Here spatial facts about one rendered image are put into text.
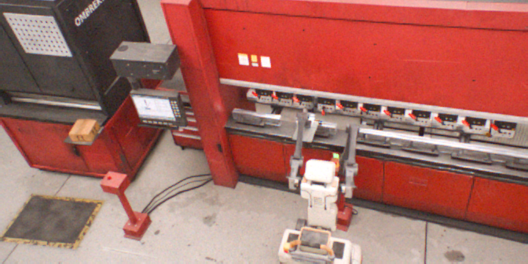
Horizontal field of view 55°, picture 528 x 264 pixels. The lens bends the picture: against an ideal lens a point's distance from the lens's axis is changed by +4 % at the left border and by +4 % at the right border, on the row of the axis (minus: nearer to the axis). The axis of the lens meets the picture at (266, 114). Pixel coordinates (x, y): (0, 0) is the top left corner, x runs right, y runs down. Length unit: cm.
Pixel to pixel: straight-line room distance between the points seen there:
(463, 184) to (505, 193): 31
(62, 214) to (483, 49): 445
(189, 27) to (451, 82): 210
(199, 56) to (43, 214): 273
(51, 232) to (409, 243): 364
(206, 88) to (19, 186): 289
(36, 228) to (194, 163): 175
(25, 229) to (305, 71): 347
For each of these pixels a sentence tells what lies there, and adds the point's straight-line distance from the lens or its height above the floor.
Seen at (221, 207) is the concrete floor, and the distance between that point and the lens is 535.
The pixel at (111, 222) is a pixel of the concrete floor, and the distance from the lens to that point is 563.
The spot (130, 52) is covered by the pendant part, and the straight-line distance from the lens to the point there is 427.
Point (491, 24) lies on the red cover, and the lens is 372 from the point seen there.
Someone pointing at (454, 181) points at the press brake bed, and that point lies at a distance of 465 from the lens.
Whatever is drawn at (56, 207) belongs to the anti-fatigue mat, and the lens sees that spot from 605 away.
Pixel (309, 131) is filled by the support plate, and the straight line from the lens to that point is 452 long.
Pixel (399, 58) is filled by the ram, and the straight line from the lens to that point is 394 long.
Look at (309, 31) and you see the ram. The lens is 396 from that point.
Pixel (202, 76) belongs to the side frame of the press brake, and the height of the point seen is 158.
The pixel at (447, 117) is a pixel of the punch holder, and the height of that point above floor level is 130.
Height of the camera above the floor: 418
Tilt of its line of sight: 42 degrees down
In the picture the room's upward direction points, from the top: 9 degrees counter-clockwise
